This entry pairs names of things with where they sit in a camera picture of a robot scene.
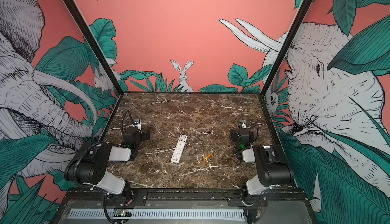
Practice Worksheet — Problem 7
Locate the white remote control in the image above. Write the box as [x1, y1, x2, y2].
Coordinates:
[171, 135, 188, 164]

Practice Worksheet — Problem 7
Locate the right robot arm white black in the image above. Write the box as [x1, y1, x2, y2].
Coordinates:
[230, 127, 295, 207]

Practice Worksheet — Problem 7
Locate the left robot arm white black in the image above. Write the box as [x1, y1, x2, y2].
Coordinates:
[64, 110, 151, 206]

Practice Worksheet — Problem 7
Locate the small green circuit board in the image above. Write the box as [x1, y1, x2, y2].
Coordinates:
[113, 209, 133, 218]

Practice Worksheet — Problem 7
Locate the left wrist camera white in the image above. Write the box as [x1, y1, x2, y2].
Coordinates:
[133, 118, 142, 132]

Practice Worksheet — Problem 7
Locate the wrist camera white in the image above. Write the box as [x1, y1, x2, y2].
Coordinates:
[239, 120, 247, 128]
[133, 118, 142, 132]

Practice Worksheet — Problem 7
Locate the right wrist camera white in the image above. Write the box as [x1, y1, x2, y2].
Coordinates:
[239, 120, 247, 128]

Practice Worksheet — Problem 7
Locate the black mounting rail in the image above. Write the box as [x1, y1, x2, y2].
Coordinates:
[65, 188, 308, 208]

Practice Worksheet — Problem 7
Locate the white slotted cable duct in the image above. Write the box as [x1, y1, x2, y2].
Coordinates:
[68, 208, 246, 222]

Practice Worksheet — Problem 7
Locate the right black frame post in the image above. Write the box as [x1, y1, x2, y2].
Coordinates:
[260, 0, 313, 99]

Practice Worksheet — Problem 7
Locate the black frame post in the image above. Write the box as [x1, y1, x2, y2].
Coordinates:
[63, 0, 124, 96]
[260, 0, 313, 99]

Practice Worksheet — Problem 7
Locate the left black frame post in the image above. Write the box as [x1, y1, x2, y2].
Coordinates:
[63, 0, 124, 96]

